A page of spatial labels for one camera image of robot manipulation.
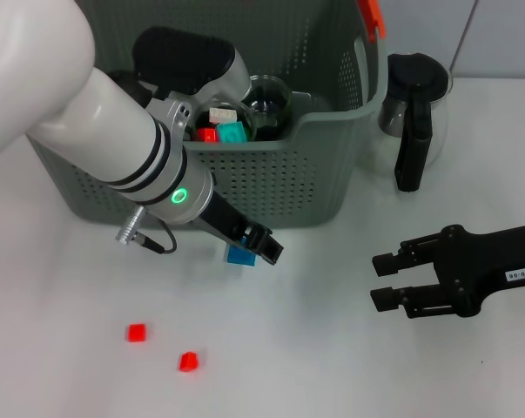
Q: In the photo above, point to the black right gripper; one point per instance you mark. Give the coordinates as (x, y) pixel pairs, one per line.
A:
(484, 261)

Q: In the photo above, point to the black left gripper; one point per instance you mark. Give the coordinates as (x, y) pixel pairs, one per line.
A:
(227, 217)

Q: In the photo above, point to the blue square building brick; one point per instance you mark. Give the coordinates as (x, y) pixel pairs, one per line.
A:
(238, 258)

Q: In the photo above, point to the teal square building brick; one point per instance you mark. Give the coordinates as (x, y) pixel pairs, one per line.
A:
(232, 132)

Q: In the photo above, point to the large orange sloped brick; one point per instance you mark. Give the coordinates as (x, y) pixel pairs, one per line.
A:
(207, 135)

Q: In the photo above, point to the small orange sloped brick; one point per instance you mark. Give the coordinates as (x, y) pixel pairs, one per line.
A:
(189, 362)

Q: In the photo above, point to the white building brick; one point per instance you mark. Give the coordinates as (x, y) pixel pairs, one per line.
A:
(223, 115)

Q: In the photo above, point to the glass teacup black sleeve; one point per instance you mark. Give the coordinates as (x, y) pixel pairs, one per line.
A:
(203, 122)
(268, 102)

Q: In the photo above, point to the small orange square brick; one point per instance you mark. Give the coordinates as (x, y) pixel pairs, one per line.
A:
(136, 333)

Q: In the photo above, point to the grey perforated storage basket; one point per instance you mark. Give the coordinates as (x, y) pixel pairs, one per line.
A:
(288, 183)

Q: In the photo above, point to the glass carafe black lid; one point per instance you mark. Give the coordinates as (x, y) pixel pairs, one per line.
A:
(419, 78)

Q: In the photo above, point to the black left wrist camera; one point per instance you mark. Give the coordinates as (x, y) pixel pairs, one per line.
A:
(179, 56)

